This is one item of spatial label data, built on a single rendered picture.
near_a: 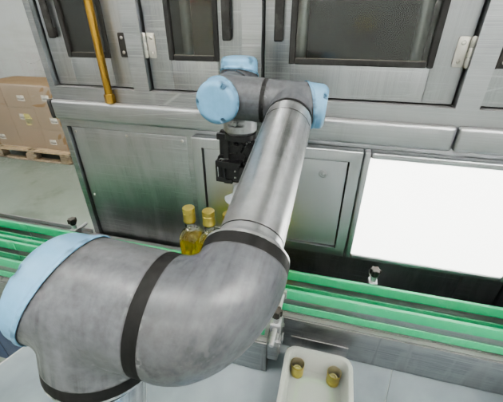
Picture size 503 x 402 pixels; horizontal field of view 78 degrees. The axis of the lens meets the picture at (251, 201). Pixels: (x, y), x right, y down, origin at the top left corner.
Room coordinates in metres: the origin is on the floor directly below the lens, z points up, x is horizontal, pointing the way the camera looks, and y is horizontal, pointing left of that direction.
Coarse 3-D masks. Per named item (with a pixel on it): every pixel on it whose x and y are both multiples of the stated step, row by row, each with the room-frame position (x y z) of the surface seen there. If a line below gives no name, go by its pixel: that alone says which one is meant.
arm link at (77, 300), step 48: (48, 240) 0.24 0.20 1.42; (96, 240) 0.24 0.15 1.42; (48, 288) 0.19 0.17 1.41; (96, 288) 0.18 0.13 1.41; (144, 288) 0.18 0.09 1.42; (48, 336) 0.17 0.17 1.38; (96, 336) 0.16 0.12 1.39; (48, 384) 0.16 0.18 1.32; (96, 384) 0.15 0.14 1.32; (144, 384) 0.19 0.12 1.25
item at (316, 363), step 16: (288, 352) 0.50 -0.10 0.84; (304, 352) 0.51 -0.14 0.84; (320, 352) 0.50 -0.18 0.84; (288, 368) 0.48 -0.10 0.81; (304, 368) 0.50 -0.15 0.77; (320, 368) 0.49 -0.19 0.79; (352, 368) 0.46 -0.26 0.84; (288, 384) 0.46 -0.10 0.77; (304, 384) 0.46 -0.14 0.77; (320, 384) 0.46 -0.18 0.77; (352, 384) 0.42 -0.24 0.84; (288, 400) 0.42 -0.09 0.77; (304, 400) 0.42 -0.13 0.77; (320, 400) 0.42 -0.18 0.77; (336, 400) 0.42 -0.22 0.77; (352, 400) 0.38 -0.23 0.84
